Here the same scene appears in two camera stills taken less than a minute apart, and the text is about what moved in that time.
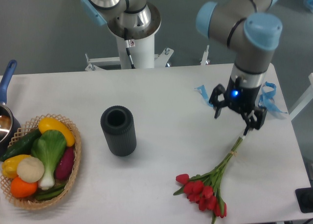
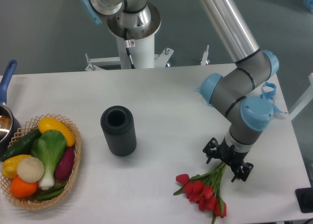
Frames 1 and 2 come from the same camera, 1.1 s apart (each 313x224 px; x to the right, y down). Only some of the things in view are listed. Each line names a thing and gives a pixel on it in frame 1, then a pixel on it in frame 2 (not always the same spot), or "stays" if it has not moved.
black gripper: [241, 99] to [231, 155]
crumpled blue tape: [266, 99] stays
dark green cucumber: [23, 146] stays
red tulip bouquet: [203, 189] stays
